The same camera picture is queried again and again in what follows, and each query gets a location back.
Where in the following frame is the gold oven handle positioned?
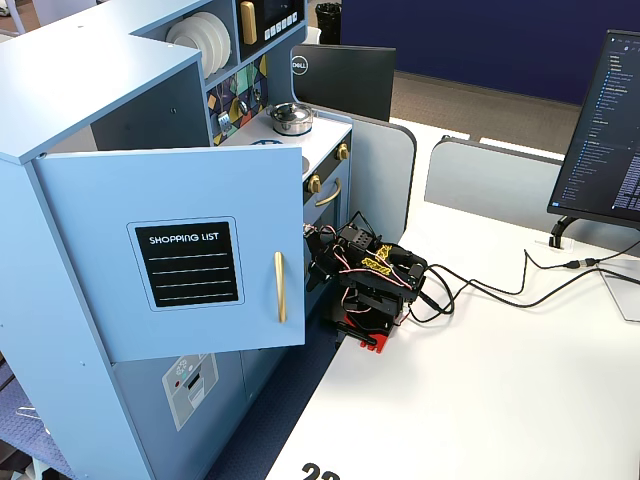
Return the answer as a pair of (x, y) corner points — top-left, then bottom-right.
(314, 178), (344, 208)

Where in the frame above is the gray desk divider panel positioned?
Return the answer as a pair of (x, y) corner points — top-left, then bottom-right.
(423, 135), (566, 234)
(319, 110), (419, 237)

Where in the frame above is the black cable with adapter plug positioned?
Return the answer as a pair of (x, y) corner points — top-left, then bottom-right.
(424, 242), (640, 297)

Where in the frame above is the black monitor showing code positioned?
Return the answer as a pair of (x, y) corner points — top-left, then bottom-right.
(547, 28), (640, 231)

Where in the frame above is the blue door with shopping list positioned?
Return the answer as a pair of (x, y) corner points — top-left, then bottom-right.
(30, 144), (307, 364)

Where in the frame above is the black shopping list label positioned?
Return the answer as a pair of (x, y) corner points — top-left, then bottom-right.
(126, 215), (246, 313)

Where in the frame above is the black trash bin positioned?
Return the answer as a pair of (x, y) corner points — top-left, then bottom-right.
(315, 2), (343, 45)

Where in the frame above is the black Dell monitor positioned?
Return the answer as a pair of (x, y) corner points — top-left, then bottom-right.
(290, 43), (397, 124)

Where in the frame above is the white plate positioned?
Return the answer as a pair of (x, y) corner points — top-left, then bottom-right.
(192, 10), (232, 69)
(166, 19), (209, 80)
(182, 14), (222, 74)

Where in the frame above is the dark blue office partition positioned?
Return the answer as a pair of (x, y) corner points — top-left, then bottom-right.
(339, 0), (640, 106)

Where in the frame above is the silver toy ladle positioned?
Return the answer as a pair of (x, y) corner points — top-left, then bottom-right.
(233, 74), (250, 117)

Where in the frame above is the silver metal pot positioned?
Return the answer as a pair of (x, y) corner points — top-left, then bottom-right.
(268, 112), (317, 137)

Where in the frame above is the black toy microwave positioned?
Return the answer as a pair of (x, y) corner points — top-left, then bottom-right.
(234, 0), (307, 64)

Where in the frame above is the colourful mosaic backsplash panel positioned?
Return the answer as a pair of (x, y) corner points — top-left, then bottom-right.
(206, 54), (270, 147)

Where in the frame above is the blue door with dispenser print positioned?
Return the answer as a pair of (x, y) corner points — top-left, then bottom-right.
(110, 351), (249, 480)

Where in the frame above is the gray flat plate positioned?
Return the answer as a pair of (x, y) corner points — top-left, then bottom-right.
(599, 269), (640, 323)

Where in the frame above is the gold microwave handle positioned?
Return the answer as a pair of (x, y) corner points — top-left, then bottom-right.
(239, 1), (258, 45)

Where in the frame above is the silver pot lid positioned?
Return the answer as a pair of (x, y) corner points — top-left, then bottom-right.
(265, 102), (315, 124)

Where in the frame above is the red table clamp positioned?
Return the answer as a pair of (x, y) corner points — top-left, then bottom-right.
(335, 312), (412, 356)

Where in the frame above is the gold cabinet door handle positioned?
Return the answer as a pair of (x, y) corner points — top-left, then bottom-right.
(273, 251), (289, 325)

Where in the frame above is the light blue toy kitchen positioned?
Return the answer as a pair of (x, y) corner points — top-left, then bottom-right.
(0, 0), (354, 480)

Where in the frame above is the silver toy spatula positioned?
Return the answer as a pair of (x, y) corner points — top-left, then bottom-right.
(217, 82), (233, 136)

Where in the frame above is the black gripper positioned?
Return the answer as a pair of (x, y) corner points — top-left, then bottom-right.
(306, 228), (350, 294)

